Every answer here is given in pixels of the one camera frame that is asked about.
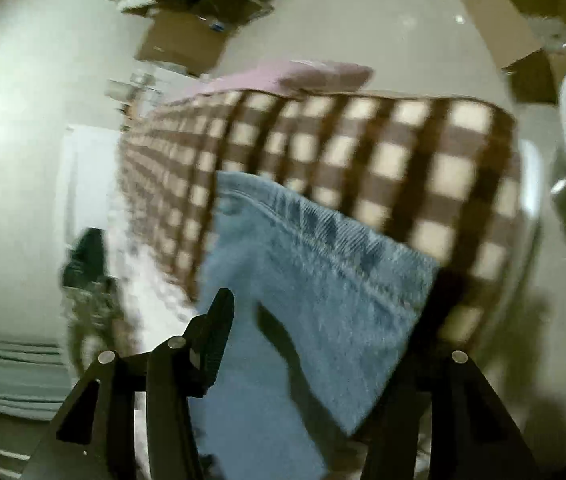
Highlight dark patterned cloth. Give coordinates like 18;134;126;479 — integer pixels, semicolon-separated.
60;227;138;376

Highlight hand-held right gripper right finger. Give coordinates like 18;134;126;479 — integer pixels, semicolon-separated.
365;305;544;480

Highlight blue denim pants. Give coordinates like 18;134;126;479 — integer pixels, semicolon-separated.
190;170;441;480

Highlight pink pillow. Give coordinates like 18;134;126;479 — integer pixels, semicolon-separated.
183;59;376;101

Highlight large open cardboard box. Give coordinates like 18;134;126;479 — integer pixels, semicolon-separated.
460;0;566;106

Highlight brown cardboard box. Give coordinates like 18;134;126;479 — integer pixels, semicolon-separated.
135;10;234;78

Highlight brown checkered blanket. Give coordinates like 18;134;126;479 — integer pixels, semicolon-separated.
115;87;524;351

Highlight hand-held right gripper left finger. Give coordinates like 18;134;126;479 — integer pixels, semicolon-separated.
19;288;236;480

